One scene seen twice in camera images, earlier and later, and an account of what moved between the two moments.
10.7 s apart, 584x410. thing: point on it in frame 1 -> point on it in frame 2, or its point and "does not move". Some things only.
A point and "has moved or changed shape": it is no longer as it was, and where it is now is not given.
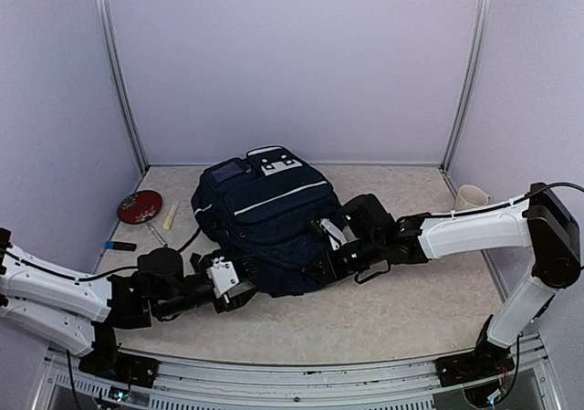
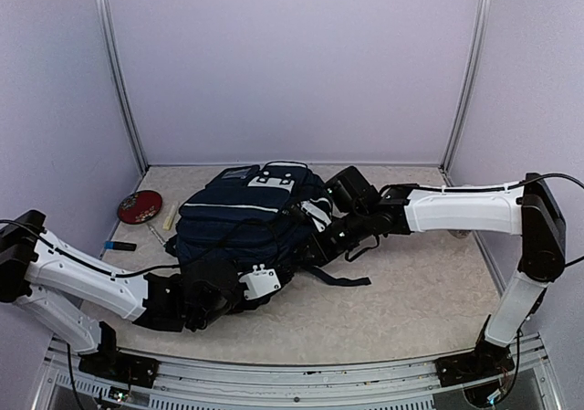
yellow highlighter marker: x=167 y=224 does not move
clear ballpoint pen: x=163 y=244 does not move
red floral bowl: x=140 y=206 does not move
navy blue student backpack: x=263 y=205 has moved or changed shape
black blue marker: x=121 y=246 does not move
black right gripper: x=331 y=269 -> x=323 y=252
